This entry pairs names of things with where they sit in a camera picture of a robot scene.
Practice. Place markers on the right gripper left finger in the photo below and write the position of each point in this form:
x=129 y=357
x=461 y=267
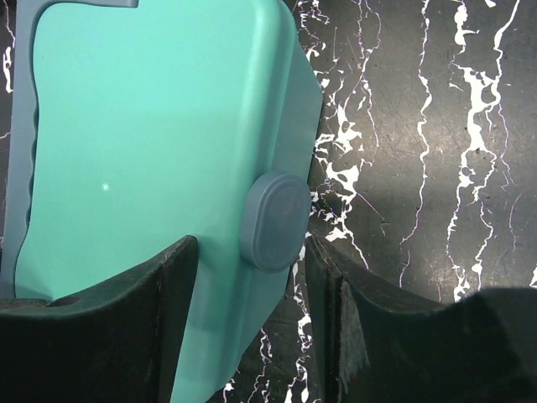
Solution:
x=116 y=341

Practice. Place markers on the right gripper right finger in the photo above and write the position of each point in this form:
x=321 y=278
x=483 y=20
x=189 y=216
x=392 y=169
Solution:
x=375 y=342

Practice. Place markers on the teal medicine kit box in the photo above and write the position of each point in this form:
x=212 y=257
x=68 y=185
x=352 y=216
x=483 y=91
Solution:
x=137 y=123

